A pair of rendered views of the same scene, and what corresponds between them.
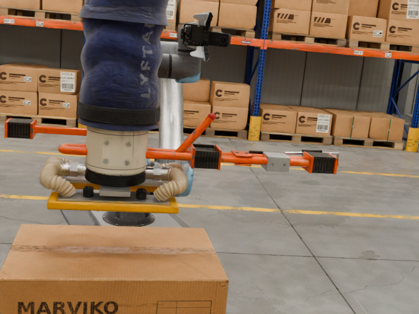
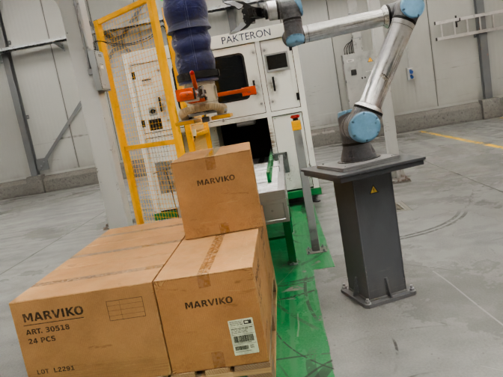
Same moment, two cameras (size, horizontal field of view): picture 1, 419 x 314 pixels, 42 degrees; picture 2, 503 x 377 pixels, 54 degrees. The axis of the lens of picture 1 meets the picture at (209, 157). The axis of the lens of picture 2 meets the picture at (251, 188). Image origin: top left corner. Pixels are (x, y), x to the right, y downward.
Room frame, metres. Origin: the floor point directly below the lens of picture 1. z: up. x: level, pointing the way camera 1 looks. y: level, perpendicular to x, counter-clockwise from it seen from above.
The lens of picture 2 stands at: (2.25, -2.38, 1.13)
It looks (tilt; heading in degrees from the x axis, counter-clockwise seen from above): 9 degrees down; 102
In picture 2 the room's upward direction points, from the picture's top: 10 degrees counter-clockwise
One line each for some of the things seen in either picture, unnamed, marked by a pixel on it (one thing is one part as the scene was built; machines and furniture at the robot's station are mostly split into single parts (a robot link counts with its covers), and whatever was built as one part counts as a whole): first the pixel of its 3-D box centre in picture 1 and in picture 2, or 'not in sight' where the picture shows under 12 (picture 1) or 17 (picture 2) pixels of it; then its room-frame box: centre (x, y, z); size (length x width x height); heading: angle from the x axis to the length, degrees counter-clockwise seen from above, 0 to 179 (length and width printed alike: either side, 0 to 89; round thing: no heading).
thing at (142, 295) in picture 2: not in sight; (170, 280); (1.24, -0.08, 0.34); 1.20 x 1.00 x 0.40; 98
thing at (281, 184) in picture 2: not in sight; (282, 179); (1.62, 1.81, 0.50); 2.31 x 0.05 x 0.19; 98
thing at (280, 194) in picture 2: not in sight; (230, 202); (1.45, 0.61, 0.58); 0.70 x 0.03 x 0.06; 8
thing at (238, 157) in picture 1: (181, 146); (221, 92); (1.64, 0.09, 1.24); 0.93 x 0.30 x 0.04; 101
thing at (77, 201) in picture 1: (114, 197); (188, 119); (1.39, 0.24, 1.14); 0.34 x 0.10 x 0.05; 101
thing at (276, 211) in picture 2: not in sight; (233, 218); (1.45, 0.61, 0.47); 0.70 x 0.03 x 0.15; 8
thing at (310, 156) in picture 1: (319, 162); (186, 94); (1.59, -0.33, 1.24); 0.08 x 0.07 x 0.05; 101
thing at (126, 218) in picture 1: (129, 207); (357, 149); (2.27, 0.33, 0.82); 0.19 x 0.19 x 0.10
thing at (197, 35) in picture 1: (195, 35); (254, 14); (1.88, 0.08, 1.58); 0.12 x 0.09 x 0.08; 11
